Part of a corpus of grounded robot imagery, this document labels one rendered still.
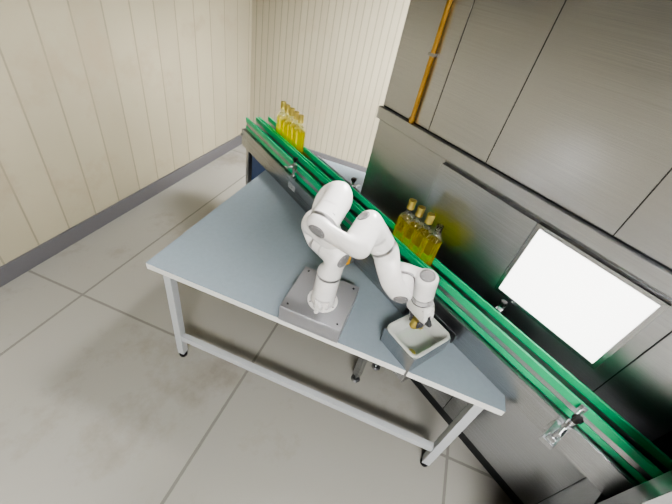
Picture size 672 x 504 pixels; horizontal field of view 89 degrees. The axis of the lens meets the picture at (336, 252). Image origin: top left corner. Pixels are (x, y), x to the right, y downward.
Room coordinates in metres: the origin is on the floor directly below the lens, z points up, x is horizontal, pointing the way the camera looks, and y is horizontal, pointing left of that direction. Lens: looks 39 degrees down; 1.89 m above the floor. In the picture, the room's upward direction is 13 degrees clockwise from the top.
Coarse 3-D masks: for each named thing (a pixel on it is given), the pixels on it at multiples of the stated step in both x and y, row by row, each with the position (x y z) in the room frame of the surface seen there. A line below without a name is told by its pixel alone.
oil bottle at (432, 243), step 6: (432, 234) 1.25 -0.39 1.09; (426, 240) 1.25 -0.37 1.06; (432, 240) 1.23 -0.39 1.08; (438, 240) 1.23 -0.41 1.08; (426, 246) 1.24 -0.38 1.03; (432, 246) 1.22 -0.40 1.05; (438, 246) 1.24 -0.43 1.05; (420, 252) 1.25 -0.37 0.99; (426, 252) 1.23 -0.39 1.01; (432, 252) 1.22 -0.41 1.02; (420, 258) 1.24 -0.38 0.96; (426, 258) 1.22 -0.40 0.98; (432, 258) 1.24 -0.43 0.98
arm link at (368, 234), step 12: (312, 216) 0.77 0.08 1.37; (324, 216) 0.76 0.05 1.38; (360, 216) 0.82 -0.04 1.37; (372, 216) 0.81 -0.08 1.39; (312, 228) 0.76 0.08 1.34; (324, 228) 0.74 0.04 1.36; (336, 228) 0.75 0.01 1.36; (360, 228) 0.77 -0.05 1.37; (372, 228) 0.78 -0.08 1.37; (384, 228) 0.81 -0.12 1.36; (324, 240) 0.77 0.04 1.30; (336, 240) 0.74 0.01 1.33; (348, 240) 0.73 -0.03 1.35; (360, 240) 0.74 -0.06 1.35; (372, 240) 0.76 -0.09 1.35; (384, 240) 0.80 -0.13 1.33; (348, 252) 0.74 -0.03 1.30; (360, 252) 0.73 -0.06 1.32; (372, 252) 0.80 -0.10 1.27; (384, 252) 0.80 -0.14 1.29
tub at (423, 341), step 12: (396, 324) 0.94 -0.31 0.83; (408, 324) 1.00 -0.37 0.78; (432, 324) 1.00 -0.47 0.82; (396, 336) 0.87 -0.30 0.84; (408, 336) 0.94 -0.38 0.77; (420, 336) 0.96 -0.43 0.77; (432, 336) 0.97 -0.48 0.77; (444, 336) 0.95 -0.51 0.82; (408, 348) 0.88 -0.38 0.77; (420, 348) 0.90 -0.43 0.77; (432, 348) 0.85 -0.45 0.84
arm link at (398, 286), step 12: (396, 252) 0.82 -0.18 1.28; (384, 264) 0.80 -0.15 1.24; (396, 264) 0.80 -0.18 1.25; (384, 276) 0.78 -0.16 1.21; (396, 276) 0.78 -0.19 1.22; (408, 276) 0.84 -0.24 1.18; (384, 288) 0.78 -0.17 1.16; (396, 288) 0.77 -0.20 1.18; (408, 288) 0.80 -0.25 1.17; (396, 300) 0.78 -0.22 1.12; (408, 300) 0.78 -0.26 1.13
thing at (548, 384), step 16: (272, 128) 2.28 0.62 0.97; (288, 144) 2.11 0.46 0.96; (416, 256) 1.24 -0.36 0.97; (448, 288) 1.09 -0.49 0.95; (448, 304) 1.07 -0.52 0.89; (464, 304) 1.03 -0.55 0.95; (480, 320) 0.96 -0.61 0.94; (496, 336) 0.91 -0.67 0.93; (512, 352) 0.85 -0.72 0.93; (528, 368) 0.80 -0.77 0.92; (544, 368) 0.78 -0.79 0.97; (544, 384) 0.75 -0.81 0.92; (560, 384) 0.73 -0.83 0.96; (560, 400) 0.71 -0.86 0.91; (576, 400) 0.69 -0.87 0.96; (592, 416) 0.64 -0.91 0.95; (592, 432) 0.62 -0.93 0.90; (608, 432) 0.61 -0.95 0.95; (608, 448) 0.58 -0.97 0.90; (624, 448) 0.57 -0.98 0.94; (624, 464) 0.54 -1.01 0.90; (640, 464) 0.53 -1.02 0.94; (640, 480) 0.51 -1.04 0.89
